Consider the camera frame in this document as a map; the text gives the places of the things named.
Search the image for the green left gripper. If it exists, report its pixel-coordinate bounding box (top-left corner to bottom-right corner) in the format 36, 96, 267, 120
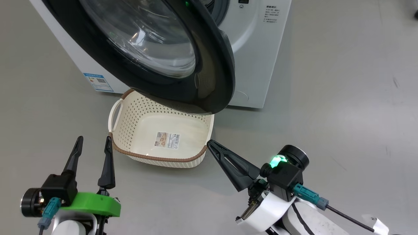
60, 136, 121, 235

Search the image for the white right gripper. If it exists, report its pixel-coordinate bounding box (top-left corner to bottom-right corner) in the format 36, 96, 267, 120
207, 140, 296, 233

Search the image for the washing machine glass door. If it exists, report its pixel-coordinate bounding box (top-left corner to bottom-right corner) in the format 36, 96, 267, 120
42, 0, 236, 115

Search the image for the white front-load washing machine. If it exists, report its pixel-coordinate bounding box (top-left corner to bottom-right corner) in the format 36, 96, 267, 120
29, 0, 292, 109

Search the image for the white perforated laundry basket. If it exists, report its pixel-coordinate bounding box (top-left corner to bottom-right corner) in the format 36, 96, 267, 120
108, 89, 215, 169

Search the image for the round white filter cover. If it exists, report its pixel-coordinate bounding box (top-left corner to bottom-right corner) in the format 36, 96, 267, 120
229, 90, 249, 107

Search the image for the basket barcode label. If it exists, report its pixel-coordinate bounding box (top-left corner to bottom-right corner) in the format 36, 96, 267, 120
155, 132, 181, 150

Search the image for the blue energy label sticker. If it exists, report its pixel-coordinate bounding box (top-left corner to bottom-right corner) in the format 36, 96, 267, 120
83, 73, 114, 92

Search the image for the teal left camera connector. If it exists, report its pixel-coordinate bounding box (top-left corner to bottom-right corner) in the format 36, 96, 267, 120
38, 197, 62, 229

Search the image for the teal camera connector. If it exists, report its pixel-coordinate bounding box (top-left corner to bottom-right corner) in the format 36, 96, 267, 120
38, 197, 62, 229
293, 183, 330, 211

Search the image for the teal right camera connector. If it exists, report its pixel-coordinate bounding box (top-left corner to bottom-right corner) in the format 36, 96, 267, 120
293, 183, 330, 211

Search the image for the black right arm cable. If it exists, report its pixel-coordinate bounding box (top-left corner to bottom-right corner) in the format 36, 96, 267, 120
291, 203, 315, 235

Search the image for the right camera cable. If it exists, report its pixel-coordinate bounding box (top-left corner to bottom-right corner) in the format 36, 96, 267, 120
327, 205, 376, 233

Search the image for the white cable tag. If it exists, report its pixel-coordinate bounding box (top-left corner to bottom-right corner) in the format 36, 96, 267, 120
361, 214, 391, 235

